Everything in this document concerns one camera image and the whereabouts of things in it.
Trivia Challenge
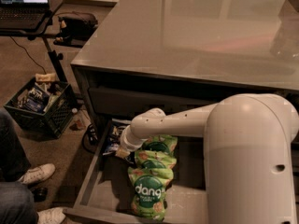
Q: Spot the open grey middle drawer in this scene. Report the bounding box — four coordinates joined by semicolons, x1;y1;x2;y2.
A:
64;120;209;224

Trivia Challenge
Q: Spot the white sneaker lower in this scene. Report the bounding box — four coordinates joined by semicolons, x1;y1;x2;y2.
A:
37;207;65;224

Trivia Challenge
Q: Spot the small black round object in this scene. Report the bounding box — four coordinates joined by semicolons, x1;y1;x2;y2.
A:
33;188;48;203

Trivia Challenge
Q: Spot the blue jeans leg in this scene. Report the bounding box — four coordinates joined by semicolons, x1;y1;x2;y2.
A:
0;182;38;224
0;109;31;182

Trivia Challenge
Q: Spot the green dang chip bag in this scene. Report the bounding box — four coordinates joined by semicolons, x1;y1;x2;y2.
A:
142;134;178;155
135;150;177;169
128;168;174;221

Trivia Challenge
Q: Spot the dark blue Kettle chip bag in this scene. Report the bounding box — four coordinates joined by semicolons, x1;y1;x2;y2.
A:
103;119;131;155

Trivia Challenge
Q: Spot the closed grey top drawer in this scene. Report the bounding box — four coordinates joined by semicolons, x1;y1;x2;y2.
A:
89;86;215;118

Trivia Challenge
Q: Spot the black laptop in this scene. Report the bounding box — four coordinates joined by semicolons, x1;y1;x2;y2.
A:
0;0;50;31

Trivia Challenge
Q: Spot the thin black laptop cable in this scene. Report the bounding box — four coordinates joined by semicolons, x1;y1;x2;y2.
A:
9;35;48;75

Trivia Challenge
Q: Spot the blue jeans leg upper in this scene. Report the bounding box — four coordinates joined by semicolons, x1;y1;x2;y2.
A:
0;109;31;182

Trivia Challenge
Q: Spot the grey counter cabinet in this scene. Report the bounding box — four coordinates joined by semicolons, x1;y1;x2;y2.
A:
71;0;299;138

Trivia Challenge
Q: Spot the blue chip bag in crate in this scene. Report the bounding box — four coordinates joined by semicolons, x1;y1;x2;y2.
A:
24;85;50;113

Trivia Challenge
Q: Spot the black cable by drawer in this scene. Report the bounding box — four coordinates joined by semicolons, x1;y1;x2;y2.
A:
81;123;99;155

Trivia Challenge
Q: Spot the white sneaker upper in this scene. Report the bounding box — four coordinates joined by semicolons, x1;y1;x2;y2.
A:
19;163;56;186

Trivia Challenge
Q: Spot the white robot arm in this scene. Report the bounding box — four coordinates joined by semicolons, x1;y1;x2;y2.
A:
117;93;299;224

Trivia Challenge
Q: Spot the blue jeans leg lower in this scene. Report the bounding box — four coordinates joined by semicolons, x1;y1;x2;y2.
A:
0;182;38;224

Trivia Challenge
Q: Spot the front green Dang chip bag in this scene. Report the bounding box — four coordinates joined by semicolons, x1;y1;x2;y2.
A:
128;168;174;221

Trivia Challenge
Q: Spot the tan snack bar on crate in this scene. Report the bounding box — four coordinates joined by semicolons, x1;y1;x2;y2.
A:
36;73;56;83

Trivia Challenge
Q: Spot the black laptop stand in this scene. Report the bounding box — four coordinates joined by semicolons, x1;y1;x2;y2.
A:
0;0;67;82

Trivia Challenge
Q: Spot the dark brown bag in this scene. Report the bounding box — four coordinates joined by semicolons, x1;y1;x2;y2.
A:
54;11;98;48

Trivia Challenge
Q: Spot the dark green plastic crate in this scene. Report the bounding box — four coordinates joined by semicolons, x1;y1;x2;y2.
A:
4;77;77;138

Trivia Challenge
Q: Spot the white sneaker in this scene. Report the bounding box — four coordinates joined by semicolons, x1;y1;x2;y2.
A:
37;207;65;224
19;163;56;186

